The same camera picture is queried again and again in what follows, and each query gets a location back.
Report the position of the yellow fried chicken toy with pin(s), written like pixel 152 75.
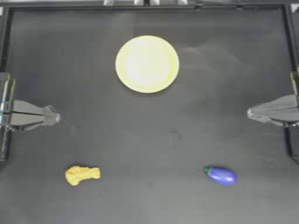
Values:
pixel 80 174

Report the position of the yellow round plate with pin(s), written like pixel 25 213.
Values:
pixel 147 64

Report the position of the black table frame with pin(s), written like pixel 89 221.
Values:
pixel 155 5

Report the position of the purple toy eggplant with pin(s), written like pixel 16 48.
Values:
pixel 222 176

